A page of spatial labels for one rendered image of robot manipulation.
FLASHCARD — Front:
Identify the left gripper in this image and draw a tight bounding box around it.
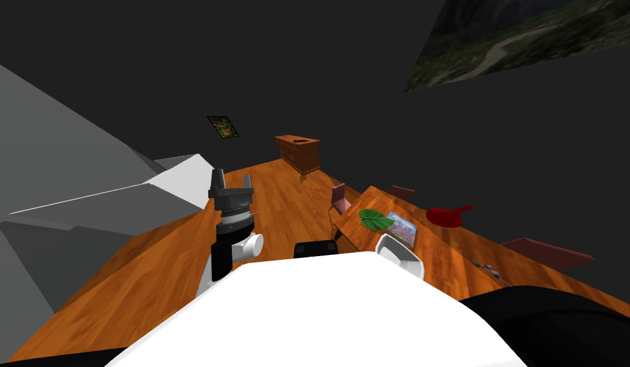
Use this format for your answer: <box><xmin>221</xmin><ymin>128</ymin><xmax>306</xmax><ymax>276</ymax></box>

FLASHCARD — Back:
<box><xmin>208</xmin><ymin>168</ymin><xmax>256</xmax><ymax>214</ymax></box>

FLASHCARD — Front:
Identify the wooden sideboard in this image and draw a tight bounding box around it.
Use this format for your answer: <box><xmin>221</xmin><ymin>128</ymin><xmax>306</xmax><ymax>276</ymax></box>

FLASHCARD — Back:
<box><xmin>273</xmin><ymin>133</ymin><xmax>321</xmax><ymax>176</ymax></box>

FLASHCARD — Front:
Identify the pink chair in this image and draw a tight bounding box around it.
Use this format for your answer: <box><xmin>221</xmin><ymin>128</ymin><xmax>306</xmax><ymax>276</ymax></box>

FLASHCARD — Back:
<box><xmin>327</xmin><ymin>183</ymin><xmax>353</xmax><ymax>227</ymax></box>

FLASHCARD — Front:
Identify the green leaf-shaped plate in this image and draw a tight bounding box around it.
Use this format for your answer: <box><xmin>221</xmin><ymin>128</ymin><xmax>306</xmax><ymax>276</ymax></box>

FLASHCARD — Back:
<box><xmin>359</xmin><ymin>208</ymin><xmax>397</xmax><ymax>232</ymax></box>

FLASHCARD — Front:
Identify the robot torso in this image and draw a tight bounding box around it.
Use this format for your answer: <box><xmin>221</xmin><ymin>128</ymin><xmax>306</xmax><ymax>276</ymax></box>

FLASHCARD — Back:
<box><xmin>104</xmin><ymin>239</ymin><xmax>529</xmax><ymax>367</ymax></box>

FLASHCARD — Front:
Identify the colourful picture book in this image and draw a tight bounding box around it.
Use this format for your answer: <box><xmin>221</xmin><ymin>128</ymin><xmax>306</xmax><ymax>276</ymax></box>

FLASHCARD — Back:
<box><xmin>385</xmin><ymin>211</ymin><xmax>418</xmax><ymax>248</ymax></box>

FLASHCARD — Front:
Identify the white bowl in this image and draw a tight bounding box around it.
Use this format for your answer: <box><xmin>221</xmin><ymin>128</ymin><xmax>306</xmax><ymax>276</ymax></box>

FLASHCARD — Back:
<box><xmin>374</xmin><ymin>234</ymin><xmax>426</xmax><ymax>281</ymax></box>

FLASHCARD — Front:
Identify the red pan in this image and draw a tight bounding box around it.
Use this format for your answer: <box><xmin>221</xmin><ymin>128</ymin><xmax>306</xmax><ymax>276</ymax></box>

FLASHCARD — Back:
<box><xmin>425</xmin><ymin>204</ymin><xmax>475</xmax><ymax>229</ymax></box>

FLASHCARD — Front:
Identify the wooden dining table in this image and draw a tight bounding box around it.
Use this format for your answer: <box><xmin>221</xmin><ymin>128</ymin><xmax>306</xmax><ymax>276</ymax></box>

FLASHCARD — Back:
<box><xmin>332</xmin><ymin>185</ymin><xmax>630</xmax><ymax>323</ymax></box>

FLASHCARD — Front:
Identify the small grey blue utensil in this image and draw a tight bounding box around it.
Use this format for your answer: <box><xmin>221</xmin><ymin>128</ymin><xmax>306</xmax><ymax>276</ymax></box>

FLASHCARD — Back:
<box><xmin>469</xmin><ymin>259</ymin><xmax>502</xmax><ymax>279</ymax></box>

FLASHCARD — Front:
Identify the small green wall picture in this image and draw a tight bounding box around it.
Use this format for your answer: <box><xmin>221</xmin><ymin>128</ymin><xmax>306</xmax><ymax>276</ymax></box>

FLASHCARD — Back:
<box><xmin>206</xmin><ymin>115</ymin><xmax>241</xmax><ymax>140</ymax></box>

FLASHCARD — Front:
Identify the large landscape wall picture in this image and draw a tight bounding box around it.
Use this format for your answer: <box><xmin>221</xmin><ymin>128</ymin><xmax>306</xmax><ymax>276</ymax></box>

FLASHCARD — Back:
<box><xmin>403</xmin><ymin>0</ymin><xmax>630</xmax><ymax>93</ymax></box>

